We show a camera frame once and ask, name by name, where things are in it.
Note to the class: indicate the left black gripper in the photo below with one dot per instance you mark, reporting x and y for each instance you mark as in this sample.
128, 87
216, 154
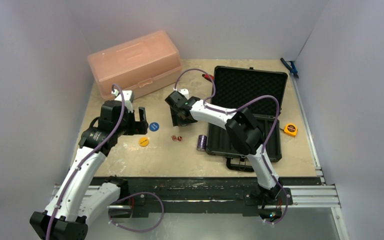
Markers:
137, 127

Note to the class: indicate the black foam-lined carry case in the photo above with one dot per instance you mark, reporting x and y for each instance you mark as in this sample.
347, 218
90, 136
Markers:
234, 88

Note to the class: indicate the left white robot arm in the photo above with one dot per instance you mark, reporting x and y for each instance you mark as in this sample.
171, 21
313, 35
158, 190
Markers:
68, 215

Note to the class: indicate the yellow big blind button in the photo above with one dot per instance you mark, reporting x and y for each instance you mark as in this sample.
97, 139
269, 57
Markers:
144, 141

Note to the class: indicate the yellow tape measure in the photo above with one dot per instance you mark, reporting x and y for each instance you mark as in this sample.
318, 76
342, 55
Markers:
290, 129

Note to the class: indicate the blue small blind button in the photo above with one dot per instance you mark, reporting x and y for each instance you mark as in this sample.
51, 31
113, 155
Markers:
154, 126

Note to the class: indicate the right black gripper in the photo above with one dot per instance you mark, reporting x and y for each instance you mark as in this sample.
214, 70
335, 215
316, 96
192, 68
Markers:
176, 116

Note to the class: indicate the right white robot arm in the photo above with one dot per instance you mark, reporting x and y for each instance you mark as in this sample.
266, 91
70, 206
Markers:
245, 135

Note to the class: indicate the red-handled tool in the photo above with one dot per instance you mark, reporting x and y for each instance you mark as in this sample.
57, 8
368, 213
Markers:
208, 77

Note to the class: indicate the pink plastic storage box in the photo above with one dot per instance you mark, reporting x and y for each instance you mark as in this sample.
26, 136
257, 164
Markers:
142, 65

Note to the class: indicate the aluminium extrusion rail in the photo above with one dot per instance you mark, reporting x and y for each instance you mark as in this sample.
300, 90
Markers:
324, 196

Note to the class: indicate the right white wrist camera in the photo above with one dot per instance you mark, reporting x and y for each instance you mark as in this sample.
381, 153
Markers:
185, 92

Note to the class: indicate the blue-handled pliers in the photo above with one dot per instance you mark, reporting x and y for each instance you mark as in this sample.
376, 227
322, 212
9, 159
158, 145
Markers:
291, 67

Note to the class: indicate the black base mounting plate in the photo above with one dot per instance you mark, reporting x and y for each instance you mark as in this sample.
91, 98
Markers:
192, 195

